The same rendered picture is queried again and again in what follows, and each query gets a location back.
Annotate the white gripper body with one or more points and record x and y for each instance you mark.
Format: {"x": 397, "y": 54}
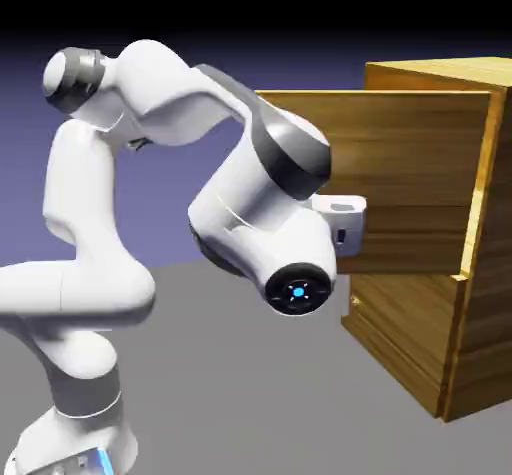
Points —
{"x": 350, "y": 227}

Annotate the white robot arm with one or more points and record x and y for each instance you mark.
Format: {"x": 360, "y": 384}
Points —
{"x": 240, "y": 203}

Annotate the large wooden cabinet door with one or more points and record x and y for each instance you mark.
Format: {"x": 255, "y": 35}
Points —
{"x": 412, "y": 155}

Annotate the small wooden cabinet door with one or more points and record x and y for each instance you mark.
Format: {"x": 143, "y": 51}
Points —
{"x": 404, "y": 331}

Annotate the light wood cabinet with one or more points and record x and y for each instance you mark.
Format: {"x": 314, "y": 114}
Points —
{"x": 492, "y": 243}

